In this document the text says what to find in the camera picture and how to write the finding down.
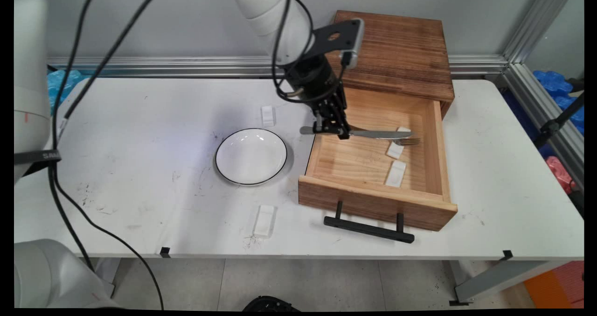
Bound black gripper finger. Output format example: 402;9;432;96
329;99;351;140
312;102;333;134

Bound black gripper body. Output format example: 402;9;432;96
284;55;348;116

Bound steel table knife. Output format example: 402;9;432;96
299;126;415;140

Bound light wooden drawer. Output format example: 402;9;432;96
298;85;458;232

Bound steel fork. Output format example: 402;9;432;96
349;125;421;147

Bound white plate black rim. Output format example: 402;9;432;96
215;128;288;186

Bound dark wooden drawer cabinet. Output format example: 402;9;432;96
316;10;455;119

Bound black round floor object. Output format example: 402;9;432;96
243;295;301;312

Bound black tripod pole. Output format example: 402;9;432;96
534;78;584;149

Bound blue bubble wrap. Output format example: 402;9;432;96
47;70;82;113
532;70;584;137

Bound pink plastic bag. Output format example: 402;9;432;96
546;156;576;194

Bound grey table leg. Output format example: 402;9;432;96
449;259;572;306

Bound white table leg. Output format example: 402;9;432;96
93;259;122;298

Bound orange box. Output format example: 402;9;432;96
523;261;584;309

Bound grey wrist camera black bracket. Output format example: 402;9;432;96
312;18;365;69

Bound black drawer handle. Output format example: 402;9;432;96
324;200;416;244

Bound long aluminium frame rail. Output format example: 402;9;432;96
47;55;509;79

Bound short aluminium frame rail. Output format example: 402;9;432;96
485;63;584;190

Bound aluminium frame post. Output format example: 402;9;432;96
501;0;576;64

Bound black strap white print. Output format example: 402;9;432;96
14;150;62;165

